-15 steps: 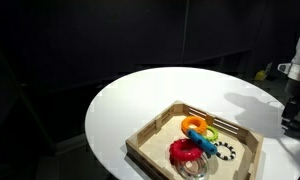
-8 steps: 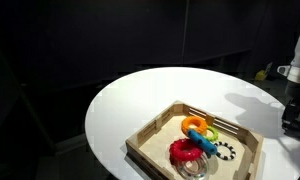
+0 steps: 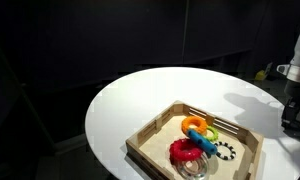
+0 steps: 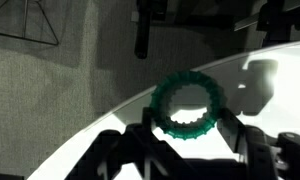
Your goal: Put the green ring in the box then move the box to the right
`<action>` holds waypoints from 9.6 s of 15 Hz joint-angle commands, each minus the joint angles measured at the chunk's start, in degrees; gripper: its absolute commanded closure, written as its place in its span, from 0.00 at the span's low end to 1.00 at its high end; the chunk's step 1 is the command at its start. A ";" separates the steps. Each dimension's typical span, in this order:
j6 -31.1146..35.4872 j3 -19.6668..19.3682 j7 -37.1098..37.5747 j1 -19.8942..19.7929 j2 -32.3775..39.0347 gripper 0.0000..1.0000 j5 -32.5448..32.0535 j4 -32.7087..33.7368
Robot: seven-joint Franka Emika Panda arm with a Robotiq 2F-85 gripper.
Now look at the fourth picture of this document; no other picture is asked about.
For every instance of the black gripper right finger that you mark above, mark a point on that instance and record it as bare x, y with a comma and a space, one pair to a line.
231, 128

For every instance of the grey metal bar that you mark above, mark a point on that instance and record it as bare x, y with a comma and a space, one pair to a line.
248, 21

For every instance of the black cylinder post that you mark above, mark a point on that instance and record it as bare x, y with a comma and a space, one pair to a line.
142, 40

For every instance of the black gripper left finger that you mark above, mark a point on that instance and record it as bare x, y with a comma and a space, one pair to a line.
146, 117

